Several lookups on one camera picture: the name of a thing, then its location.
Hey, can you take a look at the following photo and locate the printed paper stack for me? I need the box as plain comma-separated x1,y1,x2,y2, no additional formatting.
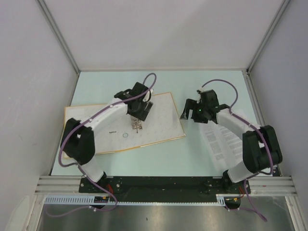
199,121,243,175

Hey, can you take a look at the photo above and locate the purple cable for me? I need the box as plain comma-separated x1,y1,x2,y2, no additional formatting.
197,79,268,222
59,73,158,212

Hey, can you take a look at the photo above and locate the metal lever arch mechanism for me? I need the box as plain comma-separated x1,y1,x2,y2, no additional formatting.
130,116,142,133

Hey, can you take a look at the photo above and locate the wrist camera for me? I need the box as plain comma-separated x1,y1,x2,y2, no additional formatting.
197,89,204,102
143,89,154,102

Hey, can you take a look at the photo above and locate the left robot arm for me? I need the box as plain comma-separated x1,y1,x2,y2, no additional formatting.
60,82,153,193

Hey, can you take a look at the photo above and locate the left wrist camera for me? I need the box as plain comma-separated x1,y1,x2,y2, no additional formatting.
143,89,154,102

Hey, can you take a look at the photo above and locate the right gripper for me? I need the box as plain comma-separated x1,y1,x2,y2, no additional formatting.
180,99,208,124

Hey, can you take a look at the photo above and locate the white slotted cable duct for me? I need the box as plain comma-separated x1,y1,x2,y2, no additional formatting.
44,195,240,206

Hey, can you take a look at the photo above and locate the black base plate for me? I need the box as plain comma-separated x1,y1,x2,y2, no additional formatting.
79,176,251,203

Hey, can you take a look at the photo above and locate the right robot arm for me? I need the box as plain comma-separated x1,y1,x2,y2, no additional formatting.
180,90,282,193

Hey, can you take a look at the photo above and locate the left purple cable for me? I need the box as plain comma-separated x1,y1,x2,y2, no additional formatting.
59,73,158,212

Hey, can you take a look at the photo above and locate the yellow ring binder folder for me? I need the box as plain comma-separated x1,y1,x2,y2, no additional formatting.
64,92,185,154

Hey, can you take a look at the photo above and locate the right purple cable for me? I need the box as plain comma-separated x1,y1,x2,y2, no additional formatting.
197,79,268,222

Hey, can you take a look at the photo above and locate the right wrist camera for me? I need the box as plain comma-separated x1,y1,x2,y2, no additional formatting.
197,89,204,102

